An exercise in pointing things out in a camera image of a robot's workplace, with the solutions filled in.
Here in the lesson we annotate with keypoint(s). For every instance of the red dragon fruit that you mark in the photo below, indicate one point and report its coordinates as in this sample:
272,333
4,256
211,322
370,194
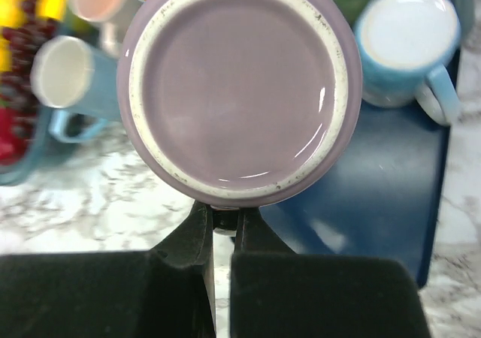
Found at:
16,132

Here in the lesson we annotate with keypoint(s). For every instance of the purple mug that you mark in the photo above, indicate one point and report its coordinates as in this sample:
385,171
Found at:
239,104

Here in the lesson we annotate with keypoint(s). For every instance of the light blue faceted mug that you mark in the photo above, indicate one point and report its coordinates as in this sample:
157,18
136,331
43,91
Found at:
75,78

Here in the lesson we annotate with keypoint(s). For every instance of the light blue white mug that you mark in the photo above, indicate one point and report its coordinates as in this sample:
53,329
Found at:
405,47

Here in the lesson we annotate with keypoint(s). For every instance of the clear blue fruit tray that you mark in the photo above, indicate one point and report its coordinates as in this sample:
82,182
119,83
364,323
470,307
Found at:
43,151

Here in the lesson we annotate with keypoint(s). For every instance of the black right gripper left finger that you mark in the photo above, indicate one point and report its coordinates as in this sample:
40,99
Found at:
165,291

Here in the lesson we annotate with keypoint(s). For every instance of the dark purple grapes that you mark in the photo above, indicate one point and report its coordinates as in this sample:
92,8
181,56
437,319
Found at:
19,105

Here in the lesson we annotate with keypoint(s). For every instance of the dark blue tray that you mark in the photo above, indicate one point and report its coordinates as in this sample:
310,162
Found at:
382,197

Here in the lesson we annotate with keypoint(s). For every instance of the pink mug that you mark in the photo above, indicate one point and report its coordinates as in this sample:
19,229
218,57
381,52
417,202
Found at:
111,17

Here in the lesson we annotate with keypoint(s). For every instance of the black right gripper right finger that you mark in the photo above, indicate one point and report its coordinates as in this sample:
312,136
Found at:
275,292

